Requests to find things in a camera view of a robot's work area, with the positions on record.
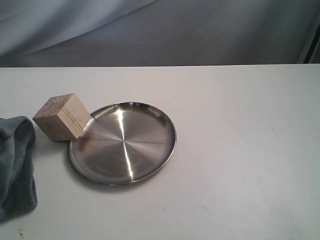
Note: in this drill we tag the wooden cube block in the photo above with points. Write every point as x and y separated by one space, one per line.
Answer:
62 118

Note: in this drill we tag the grey backdrop cloth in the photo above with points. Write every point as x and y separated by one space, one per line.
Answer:
133 33

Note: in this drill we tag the round stainless steel plate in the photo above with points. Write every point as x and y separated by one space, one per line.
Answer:
123 143

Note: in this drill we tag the grey fleece cloth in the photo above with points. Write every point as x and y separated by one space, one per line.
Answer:
18 194

